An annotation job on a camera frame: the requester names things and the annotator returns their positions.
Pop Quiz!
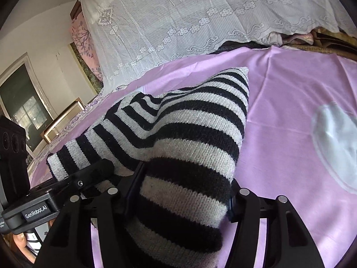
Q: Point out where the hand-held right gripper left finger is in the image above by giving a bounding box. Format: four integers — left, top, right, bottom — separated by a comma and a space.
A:
37, 160, 148, 268

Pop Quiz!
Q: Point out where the dark glass window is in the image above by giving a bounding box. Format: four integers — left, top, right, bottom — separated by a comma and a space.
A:
0, 52, 55, 158

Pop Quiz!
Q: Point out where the white lace cover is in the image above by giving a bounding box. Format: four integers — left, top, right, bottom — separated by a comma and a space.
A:
79, 0, 357, 91

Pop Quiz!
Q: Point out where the black and white striped sweater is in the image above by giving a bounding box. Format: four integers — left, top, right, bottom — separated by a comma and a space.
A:
46, 67, 250, 268

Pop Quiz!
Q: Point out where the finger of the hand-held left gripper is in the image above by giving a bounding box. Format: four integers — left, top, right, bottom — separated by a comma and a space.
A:
69, 159, 116, 193

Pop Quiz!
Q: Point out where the pink floral cloth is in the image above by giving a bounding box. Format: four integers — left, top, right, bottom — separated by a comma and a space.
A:
71, 17, 102, 81

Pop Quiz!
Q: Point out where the person's left hand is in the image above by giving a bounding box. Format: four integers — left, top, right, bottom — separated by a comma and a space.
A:
12, 232, 30, 254

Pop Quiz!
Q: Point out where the dark cloth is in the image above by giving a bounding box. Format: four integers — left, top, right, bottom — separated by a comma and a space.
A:
213, 40, 270, 55

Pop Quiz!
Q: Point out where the brown woven mat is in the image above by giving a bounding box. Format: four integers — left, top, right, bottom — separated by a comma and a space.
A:
279, 27, 357, 60

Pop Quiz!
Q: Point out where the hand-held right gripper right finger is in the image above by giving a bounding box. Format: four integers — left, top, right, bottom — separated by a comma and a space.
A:
216, 179, 325, 268

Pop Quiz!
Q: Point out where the purple floral sheet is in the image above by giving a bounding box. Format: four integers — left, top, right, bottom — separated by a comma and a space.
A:
28, 85, 127, 164

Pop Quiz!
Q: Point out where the wooden picture frame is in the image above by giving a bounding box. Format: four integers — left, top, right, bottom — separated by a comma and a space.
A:
41, 97, 85, 143

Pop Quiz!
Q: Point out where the green floral panel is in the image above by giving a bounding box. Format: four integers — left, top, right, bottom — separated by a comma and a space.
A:
69, 42, 105, 94

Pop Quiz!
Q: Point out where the pink bedsheet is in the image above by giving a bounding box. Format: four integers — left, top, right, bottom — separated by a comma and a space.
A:
28, 46, 357, 268

